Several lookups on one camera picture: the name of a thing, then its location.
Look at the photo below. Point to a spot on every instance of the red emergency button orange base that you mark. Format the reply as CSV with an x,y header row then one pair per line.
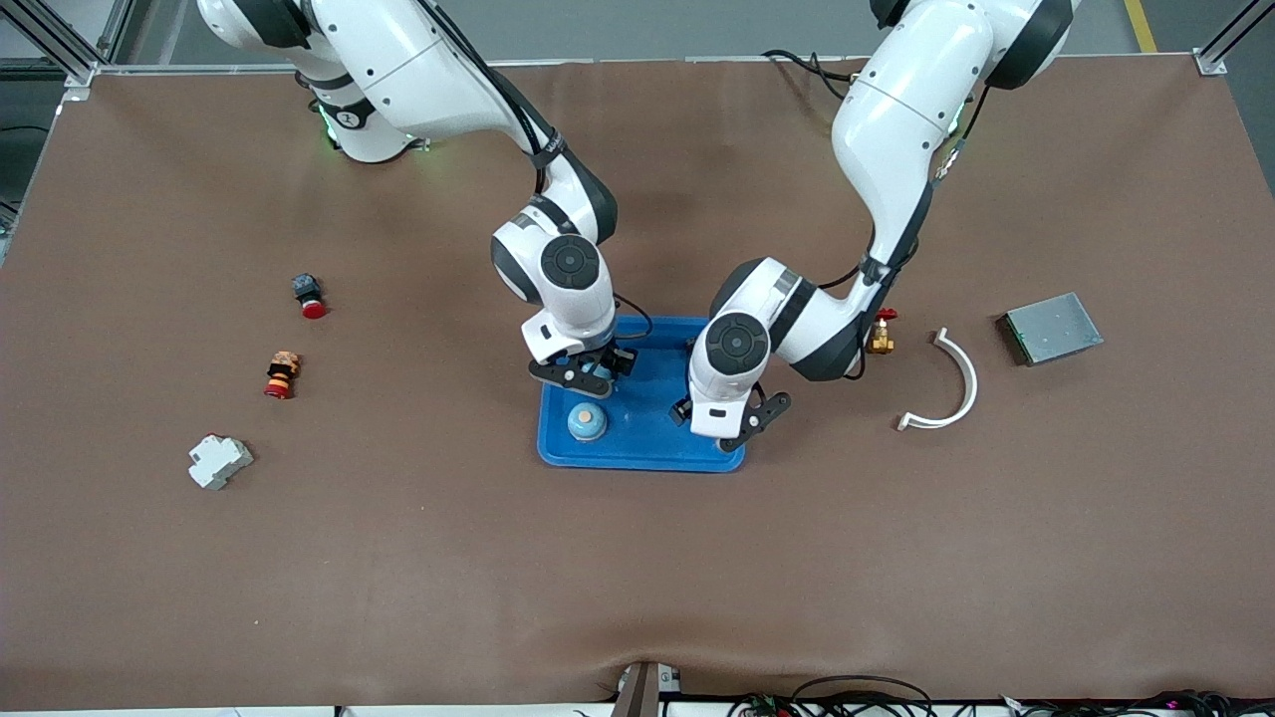
x,y
282,375

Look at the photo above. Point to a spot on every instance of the brown table mat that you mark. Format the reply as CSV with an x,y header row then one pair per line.
x,y
637,558

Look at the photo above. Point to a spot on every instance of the white circuit breaker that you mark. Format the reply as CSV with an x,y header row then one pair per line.
x,y
219,463

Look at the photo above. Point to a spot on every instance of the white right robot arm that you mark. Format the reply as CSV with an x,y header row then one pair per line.
x,y
398,70

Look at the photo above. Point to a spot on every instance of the grey metal table clamp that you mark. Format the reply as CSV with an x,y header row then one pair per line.
x,y
642,692

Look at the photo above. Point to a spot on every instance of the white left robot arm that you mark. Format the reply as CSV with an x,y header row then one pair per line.
x,y
896,119

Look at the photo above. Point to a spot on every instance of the grey metal box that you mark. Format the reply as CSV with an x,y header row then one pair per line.
x,y
1054,329

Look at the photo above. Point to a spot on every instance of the red pushbutton with black base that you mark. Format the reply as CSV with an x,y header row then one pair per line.
x,y
307,291

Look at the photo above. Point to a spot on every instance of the blue plastic tray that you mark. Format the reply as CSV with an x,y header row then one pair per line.
x,y
647,438

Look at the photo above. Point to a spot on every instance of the aluminium frame profile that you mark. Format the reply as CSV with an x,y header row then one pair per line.
x,y
1212,63
112,35

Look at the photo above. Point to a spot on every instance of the blue desk bell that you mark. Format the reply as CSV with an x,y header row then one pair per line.
x,y
596,375
587,426

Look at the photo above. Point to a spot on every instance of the white curved plastic clip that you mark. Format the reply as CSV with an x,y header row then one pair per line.
x,y
968,383

